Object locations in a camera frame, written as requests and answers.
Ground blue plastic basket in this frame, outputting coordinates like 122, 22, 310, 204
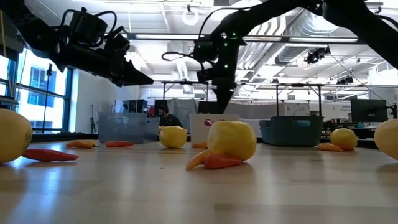
259, 116, 325, 147

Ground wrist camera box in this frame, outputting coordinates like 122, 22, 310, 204
68, 9, 109, 48
192, 39, 219, 63

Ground large window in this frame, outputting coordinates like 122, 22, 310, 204
0, 46, 74, 133

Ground yellow toy lemon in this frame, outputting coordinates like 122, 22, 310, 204
329, 128, 358, 149
0, 108, 34, 164
374, 118, 398, 161
206, 120, 257, 162
159, 125, 188, 149

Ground translucent grey plastic basket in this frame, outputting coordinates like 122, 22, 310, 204
98, 111, 160, 144

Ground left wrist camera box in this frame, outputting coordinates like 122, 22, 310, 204
68, 9, 109, 48

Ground black ceiling camera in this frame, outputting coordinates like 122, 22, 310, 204
303, 46, 331, 65

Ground white plastic basket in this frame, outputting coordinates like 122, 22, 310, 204
189, 113, 241, 146

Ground overhead light bar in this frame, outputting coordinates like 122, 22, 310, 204
123, 32, 360, 44

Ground person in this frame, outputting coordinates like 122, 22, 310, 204
157, 105, 184, 128

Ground black monitor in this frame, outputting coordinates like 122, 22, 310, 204
350, 98, 389, 123
197, 101, 218, 114

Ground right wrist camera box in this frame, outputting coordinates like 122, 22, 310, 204
192, 39, 219, 63

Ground grey curtain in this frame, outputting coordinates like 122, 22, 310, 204
167, 98, 199, 131

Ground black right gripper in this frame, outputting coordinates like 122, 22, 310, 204
198, 39, 246, 115

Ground white ring light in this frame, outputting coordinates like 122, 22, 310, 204
182, 8, 200, 27

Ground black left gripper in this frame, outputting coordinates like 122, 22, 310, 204
57, 35, 154, 87

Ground orange toy carrot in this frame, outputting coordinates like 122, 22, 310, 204
65, 140, 96, 149
186, 149, 215, 171

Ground black frame table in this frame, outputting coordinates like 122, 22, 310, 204
161, 80, 209, 102
275, 82, 323, 118

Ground red chili pepper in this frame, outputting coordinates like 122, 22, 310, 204
23, 148, 80, 162

